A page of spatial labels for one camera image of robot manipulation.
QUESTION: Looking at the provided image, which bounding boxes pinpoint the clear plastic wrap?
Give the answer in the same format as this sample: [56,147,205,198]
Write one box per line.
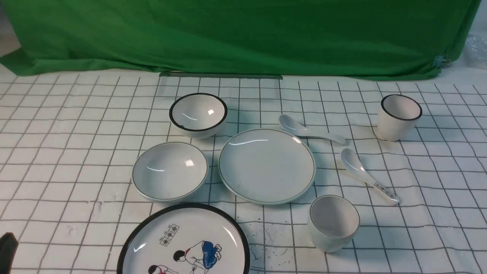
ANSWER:
[464,35,487,70]

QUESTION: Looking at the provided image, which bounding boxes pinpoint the black-rimmed white cup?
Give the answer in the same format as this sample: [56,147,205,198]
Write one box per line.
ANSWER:
[376,94,423,142]

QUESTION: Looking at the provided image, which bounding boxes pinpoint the black-rimmed white bowl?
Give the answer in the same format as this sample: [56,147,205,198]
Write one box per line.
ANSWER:
[169,92,228,139]

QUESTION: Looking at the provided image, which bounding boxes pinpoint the green-rimmed white plate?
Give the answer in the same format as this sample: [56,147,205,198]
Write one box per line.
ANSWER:
[218,128,317,205]

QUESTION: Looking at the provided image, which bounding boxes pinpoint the green backdrop cloth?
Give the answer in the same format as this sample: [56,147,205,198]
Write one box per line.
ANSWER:
[1,0,481,81]

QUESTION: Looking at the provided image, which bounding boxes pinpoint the metal clip on backdrop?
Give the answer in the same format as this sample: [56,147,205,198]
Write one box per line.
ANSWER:
[433,54,452,69]

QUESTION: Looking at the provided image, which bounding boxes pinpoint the green-rimmed white cup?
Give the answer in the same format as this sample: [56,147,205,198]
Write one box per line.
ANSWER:
[307,195,360,253]

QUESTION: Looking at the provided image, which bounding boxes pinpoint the plain white spoon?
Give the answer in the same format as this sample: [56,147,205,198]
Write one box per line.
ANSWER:
[279,115,347,146]

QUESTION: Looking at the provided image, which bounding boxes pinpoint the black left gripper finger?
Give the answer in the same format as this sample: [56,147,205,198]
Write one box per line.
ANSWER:
[0,233,19,274]

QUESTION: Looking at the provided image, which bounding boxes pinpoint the green-rimmed white bowl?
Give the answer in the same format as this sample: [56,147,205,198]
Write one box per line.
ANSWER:
[132,142,208,203]

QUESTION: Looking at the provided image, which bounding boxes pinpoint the white spoon with lettering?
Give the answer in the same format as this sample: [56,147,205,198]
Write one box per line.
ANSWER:
[340,148,400,206]

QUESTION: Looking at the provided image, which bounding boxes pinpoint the black-rimmed cartoon plate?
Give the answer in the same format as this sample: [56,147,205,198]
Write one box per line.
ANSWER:
[116,203,250,274]

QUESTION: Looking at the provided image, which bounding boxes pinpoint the white grid tablecloth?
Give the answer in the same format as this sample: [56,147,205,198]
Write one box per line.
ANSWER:
[0,72,487,274]

